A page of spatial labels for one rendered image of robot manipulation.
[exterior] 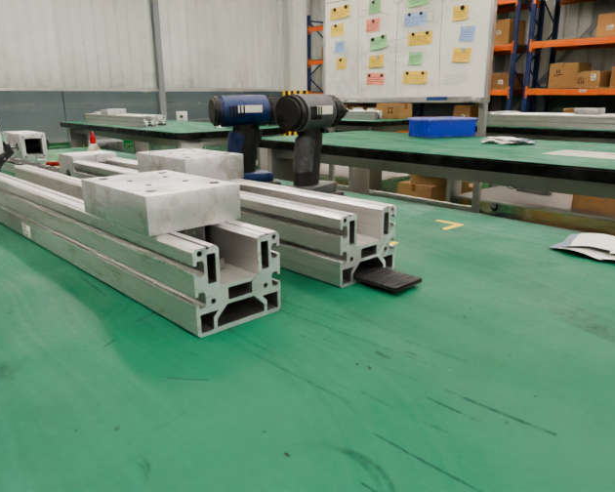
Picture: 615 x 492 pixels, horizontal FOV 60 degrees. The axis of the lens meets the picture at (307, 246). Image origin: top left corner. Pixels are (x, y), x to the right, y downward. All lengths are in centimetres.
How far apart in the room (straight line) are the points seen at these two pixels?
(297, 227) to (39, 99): 1201
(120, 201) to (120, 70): 1264
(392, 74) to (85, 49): 965
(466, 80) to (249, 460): 346
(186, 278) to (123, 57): 1277
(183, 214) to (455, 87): 328
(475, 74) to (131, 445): 344
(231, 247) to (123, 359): 16
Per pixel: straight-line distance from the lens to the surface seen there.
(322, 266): 63
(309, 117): 88
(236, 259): 55
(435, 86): 383
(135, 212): 55
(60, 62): 1278
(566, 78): 1080
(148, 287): 57
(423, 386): 43
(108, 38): 1314
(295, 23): 922
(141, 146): 607
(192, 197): 55
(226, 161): 88
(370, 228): 67
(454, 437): 38
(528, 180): 205
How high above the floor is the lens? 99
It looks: 16 degrees down
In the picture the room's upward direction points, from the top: straight up
